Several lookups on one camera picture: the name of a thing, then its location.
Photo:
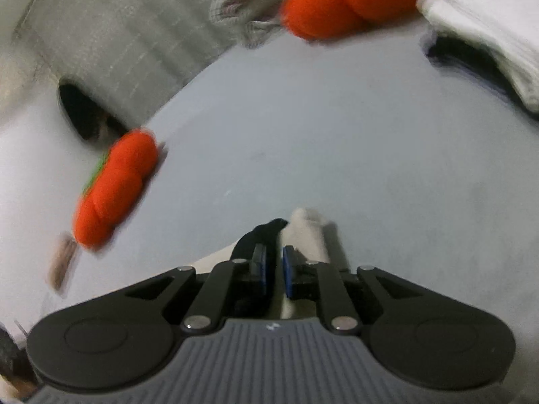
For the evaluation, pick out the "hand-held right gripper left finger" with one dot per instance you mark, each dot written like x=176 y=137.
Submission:
x=262 y=267

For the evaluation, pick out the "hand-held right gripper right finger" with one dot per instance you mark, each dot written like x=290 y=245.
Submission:
x=288 y=271

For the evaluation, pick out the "cream shirt with black sleeves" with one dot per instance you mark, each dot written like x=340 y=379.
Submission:
x=311 y=235

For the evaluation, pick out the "folded white clothes stack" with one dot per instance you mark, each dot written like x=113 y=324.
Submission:
x=454 y=54

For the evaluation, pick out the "orange pumpkin cushion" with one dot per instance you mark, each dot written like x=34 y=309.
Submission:
x=345 y=0
x=113 y=189

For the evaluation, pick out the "folded pink cloth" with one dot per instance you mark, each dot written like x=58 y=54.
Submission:
x=63 y=261

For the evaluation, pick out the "black hanging garment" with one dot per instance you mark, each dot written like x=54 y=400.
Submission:
x=80 y=109

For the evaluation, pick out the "stack of folded quilts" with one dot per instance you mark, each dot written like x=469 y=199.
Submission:
x=240 y=8

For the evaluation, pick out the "grey star-print curtain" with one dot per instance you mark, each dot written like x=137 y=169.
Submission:
x=118 y=42

